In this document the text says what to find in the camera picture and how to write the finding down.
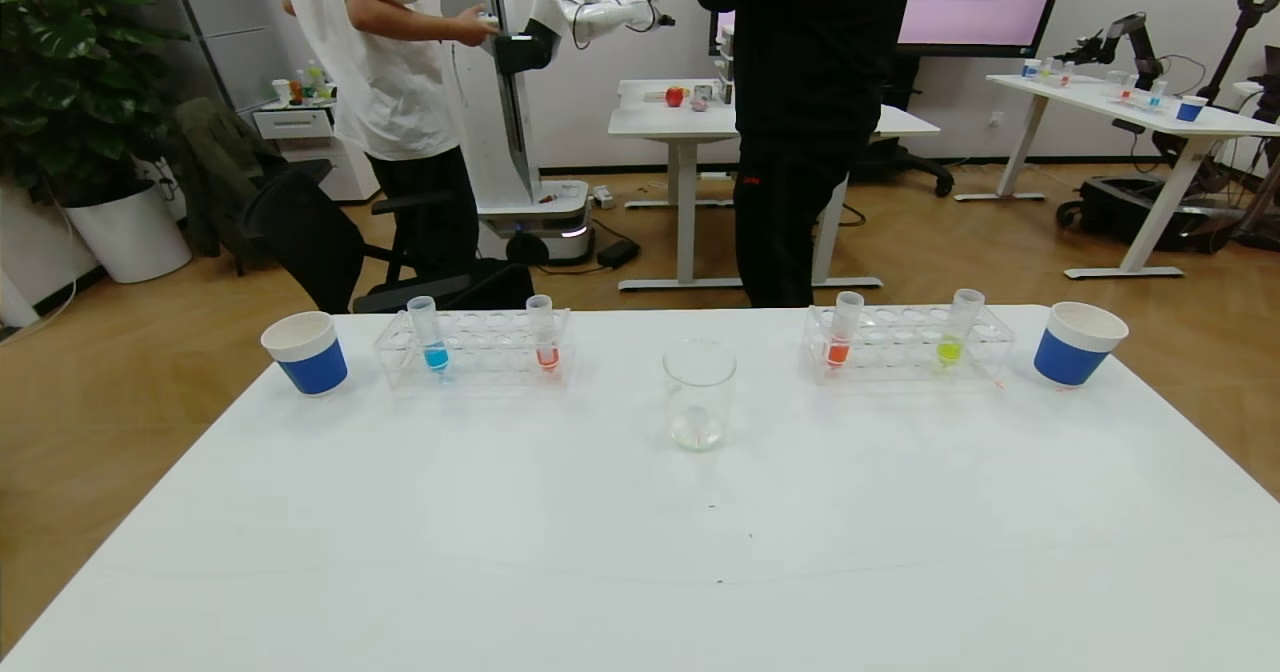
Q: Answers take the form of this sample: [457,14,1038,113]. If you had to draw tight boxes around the green leafy plant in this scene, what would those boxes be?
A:
[0,0,186,208]

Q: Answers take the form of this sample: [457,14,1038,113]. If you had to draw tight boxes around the white plant pot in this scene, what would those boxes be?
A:
[62,180,193,285]

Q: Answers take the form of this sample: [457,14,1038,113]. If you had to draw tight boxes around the black swivel chair base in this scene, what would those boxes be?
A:
[850,52,956,198]

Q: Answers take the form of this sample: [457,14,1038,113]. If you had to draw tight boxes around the clear plastic test tube rack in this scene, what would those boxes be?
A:
[374,307,576,391]
[802,302,1016,385]

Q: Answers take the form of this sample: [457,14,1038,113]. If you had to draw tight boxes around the blue pigment test tube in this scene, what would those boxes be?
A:
[406,295,451,373]

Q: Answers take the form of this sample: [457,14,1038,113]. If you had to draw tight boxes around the red pigment test tube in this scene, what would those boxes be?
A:
[525,294,561,374]
[824,290,865,369]

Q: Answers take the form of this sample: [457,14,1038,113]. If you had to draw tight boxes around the olive green jacket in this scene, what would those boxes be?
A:
[168,98,291,259]

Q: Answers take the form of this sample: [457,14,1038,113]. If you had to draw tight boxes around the black camera stand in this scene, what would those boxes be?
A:
[1200,0,1280,103]

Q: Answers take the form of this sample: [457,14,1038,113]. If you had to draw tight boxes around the white drawer cabinet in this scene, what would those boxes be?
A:
[252,102,381,203]

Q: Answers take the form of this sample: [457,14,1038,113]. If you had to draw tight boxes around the person in white t-shirt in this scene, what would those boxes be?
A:
[279,0,501,288]

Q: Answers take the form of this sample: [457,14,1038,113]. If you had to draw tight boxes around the white humanoid robot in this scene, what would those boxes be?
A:
[440,0,676,265]

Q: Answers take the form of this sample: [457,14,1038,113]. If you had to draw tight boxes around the person in black clothes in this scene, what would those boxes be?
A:
[694,0,916,309]

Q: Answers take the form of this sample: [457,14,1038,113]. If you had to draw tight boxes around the clear glass beaker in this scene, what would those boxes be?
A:
[662,340,738,453]

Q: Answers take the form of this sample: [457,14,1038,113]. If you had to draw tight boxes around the blue white paper cup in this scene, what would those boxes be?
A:
[261,311,349,397]
[1033,301,1130,390]

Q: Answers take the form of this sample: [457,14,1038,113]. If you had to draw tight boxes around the black wheeled robot base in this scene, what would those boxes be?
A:
[1056,174,1241,255]

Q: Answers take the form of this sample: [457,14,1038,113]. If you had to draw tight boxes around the black office chair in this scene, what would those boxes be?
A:
[240,160,536,315]

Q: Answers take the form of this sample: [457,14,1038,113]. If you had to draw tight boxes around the large wall display screen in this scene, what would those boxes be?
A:
[708,0,1073,59]

